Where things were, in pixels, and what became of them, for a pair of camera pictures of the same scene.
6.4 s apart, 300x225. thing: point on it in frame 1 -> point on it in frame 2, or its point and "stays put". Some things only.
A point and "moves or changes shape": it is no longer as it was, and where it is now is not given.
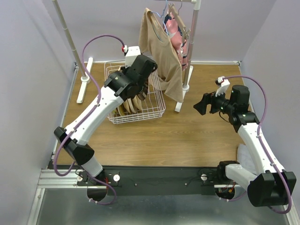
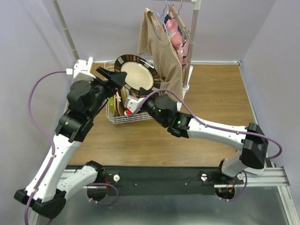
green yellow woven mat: [116, 111] -> [121, 104]
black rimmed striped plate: [143, 94] moves or changes shape
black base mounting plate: [155, 180] stays put
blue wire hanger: [163, 12] stays put
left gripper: [125, 71] -> [117, 80]
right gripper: [207, 98] -> [154, 96]
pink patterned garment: [173, 29] stays put
